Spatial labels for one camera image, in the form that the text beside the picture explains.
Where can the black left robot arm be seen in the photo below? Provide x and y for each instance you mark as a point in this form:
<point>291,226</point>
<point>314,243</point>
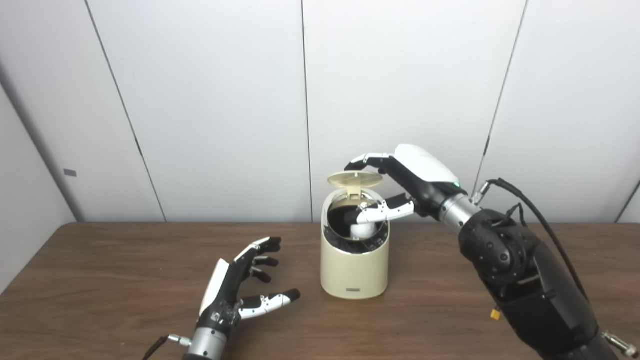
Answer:
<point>207,345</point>

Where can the small grey wall tag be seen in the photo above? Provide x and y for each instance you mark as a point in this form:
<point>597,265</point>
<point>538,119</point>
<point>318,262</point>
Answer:
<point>70,173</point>

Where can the black bin liner bag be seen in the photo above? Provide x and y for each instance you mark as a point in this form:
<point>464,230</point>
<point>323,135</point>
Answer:
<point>345,245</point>

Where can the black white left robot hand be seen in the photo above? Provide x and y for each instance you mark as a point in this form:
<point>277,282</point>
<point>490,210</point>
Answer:
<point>222,295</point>

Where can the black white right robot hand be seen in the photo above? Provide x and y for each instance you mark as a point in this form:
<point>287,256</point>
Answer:
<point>425,170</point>

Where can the small yellow connector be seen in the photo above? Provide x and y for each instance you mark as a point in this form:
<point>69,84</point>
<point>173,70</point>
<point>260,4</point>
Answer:
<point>495,314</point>

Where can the cream round bin lid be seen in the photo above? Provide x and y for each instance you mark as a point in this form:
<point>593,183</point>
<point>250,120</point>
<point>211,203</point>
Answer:
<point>354,179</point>

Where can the small white plastic bottle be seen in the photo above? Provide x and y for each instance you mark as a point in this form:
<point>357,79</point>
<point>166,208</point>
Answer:
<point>363,231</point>

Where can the cream-colored bin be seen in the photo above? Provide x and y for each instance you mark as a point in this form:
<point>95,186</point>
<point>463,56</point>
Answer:
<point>354,272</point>

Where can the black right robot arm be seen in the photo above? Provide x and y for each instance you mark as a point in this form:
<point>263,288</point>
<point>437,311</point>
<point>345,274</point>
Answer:
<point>530,290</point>

